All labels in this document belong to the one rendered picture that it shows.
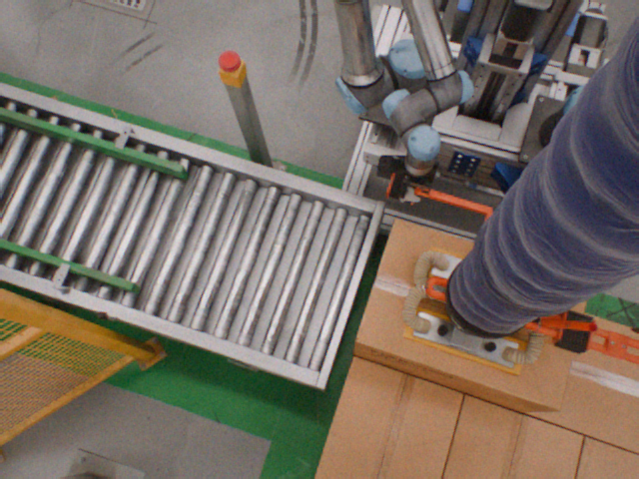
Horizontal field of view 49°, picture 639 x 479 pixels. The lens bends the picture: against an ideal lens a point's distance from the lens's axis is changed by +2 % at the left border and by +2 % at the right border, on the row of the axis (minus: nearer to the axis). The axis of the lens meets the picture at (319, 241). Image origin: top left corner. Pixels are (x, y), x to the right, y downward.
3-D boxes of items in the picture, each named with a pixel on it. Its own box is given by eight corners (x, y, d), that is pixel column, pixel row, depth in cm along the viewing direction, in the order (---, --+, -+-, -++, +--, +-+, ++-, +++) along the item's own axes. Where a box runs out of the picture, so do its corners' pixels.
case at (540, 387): (352, 354, 238) (354, 341, 199) (386, 249, 247) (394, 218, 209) (523, 413, 231) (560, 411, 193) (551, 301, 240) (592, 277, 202)
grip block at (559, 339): (549, 344, 188) (556, 342, 182) (558, 310, 190) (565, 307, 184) (581, 355, 187) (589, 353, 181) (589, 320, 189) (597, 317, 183)
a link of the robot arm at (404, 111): (416, 92, 177) (437, 126, 174) (378, 111, 176) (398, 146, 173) (420, 76, 169) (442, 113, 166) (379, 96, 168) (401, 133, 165)
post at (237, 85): (257, 180, 314) (217, 72, 217) (262, 167, 316) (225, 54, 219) (271, 185, 313) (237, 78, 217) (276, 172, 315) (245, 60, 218)
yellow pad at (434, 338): (402, 337, 199) (403, 335, 194) (412, 305, 202) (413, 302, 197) (517, 376, 195) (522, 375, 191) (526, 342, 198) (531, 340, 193)
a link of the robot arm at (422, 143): (430, 116, 164) (448, 145, 162) (425, 134, 175) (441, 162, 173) (401, 130, 164) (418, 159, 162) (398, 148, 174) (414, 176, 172)
